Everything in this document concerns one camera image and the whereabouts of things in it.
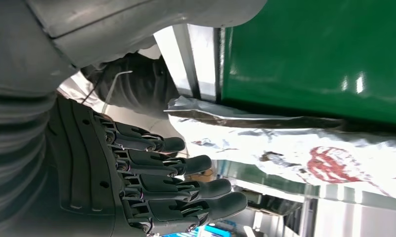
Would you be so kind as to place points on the green conveyor belt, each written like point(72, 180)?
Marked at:
point(315, 49)

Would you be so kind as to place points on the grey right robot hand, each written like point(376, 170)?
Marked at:
point(21, 39)

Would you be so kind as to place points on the black rounded cover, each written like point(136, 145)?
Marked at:
point(142, 85)

